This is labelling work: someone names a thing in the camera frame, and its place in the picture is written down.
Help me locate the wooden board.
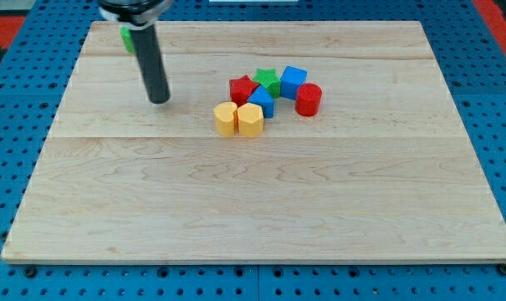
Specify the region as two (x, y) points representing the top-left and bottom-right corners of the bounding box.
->
(1, 21), (506, 265)

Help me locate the blue triangle block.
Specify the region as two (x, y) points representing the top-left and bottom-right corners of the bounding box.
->
(248, 85), (275, 119)

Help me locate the red cylinder block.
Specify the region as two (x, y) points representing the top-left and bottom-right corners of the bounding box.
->
(294, 83), (323, 117)

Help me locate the red star block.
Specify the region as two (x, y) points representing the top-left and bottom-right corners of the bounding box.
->
(229, 75), (259, 107)

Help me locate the green star block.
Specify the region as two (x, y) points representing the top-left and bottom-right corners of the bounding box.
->
(253, 68), (281, 98)

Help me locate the robot arm flange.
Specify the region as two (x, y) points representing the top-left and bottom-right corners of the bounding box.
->
(97, 0), (175, 28)

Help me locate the yellow pentagon block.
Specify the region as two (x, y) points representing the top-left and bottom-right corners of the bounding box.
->
(238, 103), (264, 138)

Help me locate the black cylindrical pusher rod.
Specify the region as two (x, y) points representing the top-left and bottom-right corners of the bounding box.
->
(130, 24), (171, 105)

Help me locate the yellow heart block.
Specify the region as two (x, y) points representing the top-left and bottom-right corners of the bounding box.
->
(213, 101), (238, 137)

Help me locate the blue cube block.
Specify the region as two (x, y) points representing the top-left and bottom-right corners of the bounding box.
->
(279, 65), (308, 100)

